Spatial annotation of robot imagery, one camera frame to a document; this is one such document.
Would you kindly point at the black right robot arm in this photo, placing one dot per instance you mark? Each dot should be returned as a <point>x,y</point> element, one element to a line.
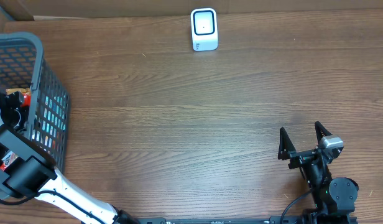
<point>333,198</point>

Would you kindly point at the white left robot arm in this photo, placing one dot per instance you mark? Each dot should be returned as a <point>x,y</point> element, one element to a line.
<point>28,171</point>

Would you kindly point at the orange spaghetti packet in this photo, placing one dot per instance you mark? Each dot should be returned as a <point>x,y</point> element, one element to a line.
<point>22,93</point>

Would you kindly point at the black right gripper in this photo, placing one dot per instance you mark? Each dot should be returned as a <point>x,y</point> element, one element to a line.
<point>286,145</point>

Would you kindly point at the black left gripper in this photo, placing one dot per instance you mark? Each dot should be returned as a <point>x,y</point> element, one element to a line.
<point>12,101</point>

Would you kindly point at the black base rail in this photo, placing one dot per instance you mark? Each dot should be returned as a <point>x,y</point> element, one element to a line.
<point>270,220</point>

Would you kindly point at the dark grey plastic basket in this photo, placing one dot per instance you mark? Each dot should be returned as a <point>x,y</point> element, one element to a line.
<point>22,65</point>

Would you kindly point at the white barcode scanner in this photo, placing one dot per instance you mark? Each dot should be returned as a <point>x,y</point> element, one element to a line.
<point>204,29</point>

